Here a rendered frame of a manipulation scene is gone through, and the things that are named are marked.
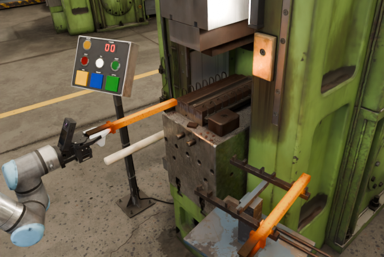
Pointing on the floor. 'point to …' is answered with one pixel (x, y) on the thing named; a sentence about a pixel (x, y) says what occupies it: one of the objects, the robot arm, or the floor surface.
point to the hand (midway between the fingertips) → (106, 128)
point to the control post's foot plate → (127, 204)
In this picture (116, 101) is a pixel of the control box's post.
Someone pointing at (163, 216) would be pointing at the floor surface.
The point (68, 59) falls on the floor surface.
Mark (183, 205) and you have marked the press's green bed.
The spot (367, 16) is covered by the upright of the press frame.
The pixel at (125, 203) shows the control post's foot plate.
